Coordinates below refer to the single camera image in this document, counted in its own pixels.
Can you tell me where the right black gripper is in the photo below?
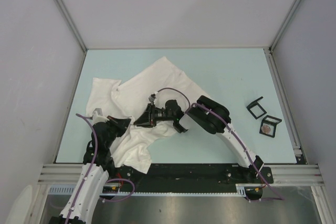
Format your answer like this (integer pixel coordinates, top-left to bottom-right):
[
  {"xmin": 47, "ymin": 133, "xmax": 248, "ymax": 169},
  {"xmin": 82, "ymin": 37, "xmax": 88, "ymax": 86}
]
[{"xmin": 134, "ymin": 103, "xmax": 175, "ymax": 128}]

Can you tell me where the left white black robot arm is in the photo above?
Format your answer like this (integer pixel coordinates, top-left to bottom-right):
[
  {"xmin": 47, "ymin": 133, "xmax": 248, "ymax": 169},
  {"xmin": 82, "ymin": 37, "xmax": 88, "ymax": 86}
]
[{"xmin": 49, "ymin": 113, "xmax": 135, "ymax": 223}]

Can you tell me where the grey slotted cable duct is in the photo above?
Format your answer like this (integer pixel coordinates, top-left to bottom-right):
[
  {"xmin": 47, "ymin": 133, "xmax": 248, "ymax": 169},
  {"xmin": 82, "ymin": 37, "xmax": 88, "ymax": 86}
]
[{"xmin": 48, "ymin": 183, "xmax": 263, "ymax": 198}]

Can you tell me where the black square frame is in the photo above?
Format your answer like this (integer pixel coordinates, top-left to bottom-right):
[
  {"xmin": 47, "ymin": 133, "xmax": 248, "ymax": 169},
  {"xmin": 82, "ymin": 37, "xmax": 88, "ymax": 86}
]
[
  {"xmin": 259, "ymin": 115, "xmax": 282, "ymax": 138},
  {"xmin": 246, "ymin": 97, "xmax": 267, "ymax": 120}
]

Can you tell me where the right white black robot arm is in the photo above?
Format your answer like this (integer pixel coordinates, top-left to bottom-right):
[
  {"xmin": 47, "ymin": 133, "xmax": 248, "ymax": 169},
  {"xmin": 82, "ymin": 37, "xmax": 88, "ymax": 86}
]
[{"xmin": 134, "ymin": 95, "xmax": 264, "ymax": 183}]

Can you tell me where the white t-shirt garment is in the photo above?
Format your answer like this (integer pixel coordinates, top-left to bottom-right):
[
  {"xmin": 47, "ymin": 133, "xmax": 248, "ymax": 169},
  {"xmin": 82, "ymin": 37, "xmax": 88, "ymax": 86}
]
[{"xmin": 86, "ymin": 57, "xmax": 207, "ymax": 173}]

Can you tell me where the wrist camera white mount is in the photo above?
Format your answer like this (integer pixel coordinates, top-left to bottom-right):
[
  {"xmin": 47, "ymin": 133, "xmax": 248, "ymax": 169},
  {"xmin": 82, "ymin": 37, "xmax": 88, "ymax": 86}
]
[
  {"xmin": 92, "ymin": 108, "xmax": 107, "ymax": 124},
  {"xmin": 149, "ymin": 92, "xmax": 157, "ymax": 105}
]

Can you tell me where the upper black square frame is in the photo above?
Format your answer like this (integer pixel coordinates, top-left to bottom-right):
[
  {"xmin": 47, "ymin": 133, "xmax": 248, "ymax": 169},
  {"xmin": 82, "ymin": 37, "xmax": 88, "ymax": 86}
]
[{"xmin": 246, "ymin": 97, "xmax": 267, "ymax": 120}]

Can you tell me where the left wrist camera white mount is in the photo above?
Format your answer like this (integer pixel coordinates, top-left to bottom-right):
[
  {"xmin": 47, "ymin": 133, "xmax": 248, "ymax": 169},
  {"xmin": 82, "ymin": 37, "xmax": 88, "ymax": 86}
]
[{"xmin": 92, "ymin": 108, "xmax": 107, "ymax": 124}]

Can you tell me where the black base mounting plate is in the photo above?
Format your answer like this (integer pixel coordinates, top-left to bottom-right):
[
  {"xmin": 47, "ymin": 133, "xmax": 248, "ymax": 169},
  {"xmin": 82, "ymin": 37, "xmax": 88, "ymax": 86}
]
[{"xmin": 111, "ymin": 164, "xmax": 262, "ymax": 193}]

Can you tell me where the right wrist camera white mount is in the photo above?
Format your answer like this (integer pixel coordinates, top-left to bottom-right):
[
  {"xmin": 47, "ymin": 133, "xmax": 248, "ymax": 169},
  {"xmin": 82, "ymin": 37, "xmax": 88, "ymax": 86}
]
[{"xmin": 149, "ymin": 92, "xmax": 157, "ymax": 105}]

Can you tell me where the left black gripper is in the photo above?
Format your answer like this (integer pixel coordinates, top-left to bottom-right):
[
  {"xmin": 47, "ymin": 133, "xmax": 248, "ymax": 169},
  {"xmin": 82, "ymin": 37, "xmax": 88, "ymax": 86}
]
[{"xmin": 104, "ymin": 115, "xmax": 131, "ymax": 148}]

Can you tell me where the lower black square frame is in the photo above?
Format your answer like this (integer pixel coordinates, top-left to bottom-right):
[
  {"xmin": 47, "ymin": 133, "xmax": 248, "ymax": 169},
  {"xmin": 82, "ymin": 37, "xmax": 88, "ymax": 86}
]
[{"xmin": 259, "ymin": 115, "xmax": 282, "ymax": 138}]

